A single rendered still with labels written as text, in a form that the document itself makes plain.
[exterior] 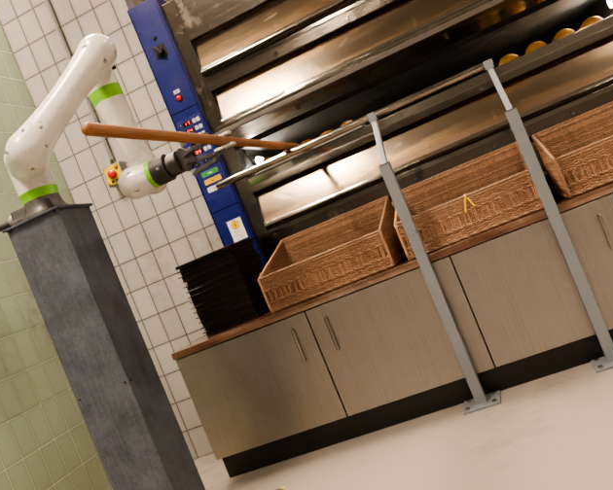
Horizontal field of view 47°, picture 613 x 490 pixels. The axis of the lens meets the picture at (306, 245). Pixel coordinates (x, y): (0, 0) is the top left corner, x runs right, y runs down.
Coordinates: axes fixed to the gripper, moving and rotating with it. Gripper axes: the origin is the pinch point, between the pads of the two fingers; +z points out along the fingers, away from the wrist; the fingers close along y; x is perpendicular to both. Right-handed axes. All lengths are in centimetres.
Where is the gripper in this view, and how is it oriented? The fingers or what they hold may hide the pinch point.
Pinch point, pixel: (223, 141)
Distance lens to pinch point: 233.7
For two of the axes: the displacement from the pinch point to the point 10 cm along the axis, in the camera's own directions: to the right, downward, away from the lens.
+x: -2.6, 1.1, -9.6
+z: 8.9, -3.6, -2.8
